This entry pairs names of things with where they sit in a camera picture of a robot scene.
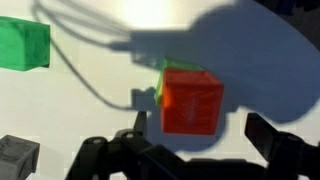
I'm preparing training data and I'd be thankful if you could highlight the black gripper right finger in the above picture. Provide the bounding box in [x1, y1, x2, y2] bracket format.
[245, 113, 320, 180]

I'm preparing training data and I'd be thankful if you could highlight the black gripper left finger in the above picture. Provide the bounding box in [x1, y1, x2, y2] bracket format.
[66, 110, 188, 180]

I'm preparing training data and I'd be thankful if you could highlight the orange toy block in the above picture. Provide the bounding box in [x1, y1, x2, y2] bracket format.
[161, 69, 224, 135]

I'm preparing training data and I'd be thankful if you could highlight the light green toy block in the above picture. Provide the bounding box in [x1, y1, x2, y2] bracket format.
[153, 57, 205, 107]

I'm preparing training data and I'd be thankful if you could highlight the grey toy block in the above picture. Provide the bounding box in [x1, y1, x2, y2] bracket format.
[0, 135, 40, 180]

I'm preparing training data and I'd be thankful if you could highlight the dark green toy block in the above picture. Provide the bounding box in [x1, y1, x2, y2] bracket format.
[0, 16, 50, 71]

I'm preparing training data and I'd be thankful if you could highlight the round white table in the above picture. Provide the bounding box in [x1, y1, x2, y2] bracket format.
[0, 0, 320, 180]

